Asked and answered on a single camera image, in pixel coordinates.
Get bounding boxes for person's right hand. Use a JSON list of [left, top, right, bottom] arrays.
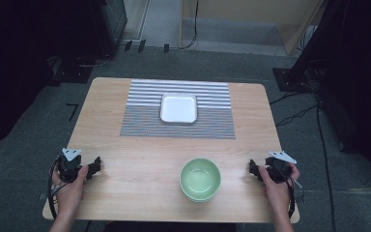
[[257, 162, 301, 218]]

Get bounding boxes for long black floor cable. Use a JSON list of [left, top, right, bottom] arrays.
[[315, 101, 337, 232]]

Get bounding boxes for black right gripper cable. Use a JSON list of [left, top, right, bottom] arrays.
[[284, 173, 305, 220]]

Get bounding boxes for white square plate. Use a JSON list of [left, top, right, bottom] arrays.
[[159, 92, 199, 125]]

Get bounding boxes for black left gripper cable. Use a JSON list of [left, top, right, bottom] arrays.
[[46, 156, 66, 221]]

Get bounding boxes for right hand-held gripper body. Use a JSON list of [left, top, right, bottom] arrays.
[[265, 150, 299, 185]]

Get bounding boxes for green bowl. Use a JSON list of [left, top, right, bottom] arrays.
[[179, 157, 222, 203]]

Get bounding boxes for black cabinet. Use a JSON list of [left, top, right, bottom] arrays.
[[86, 0, 128, 58]]

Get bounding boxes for black curtain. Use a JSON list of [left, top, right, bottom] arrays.
[[0, 0, 104, 155], [286, 0, 371, 191]]

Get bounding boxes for person's left hand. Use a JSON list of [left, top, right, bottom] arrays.
[[50, 164, 90, 215]]

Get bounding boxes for black stand base plate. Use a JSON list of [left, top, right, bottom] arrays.
[[46, 55, 94, 87], [271, 67, 320, 94]]

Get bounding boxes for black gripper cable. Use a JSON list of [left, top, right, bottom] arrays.
[[284, 173, 305, 220], [46, 156, 66, 221]]

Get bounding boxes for wooden shelf unit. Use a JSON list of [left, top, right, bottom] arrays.
[[180, 0, 325, 56]]

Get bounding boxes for black hanging cable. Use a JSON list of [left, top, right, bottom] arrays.
[[178, 0, 200, 50]]

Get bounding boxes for grey striped placemat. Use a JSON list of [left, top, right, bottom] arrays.
[[119, 78, 237, 141]]

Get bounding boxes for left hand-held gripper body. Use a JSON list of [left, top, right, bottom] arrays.
[[57, 147, 83, 184]]

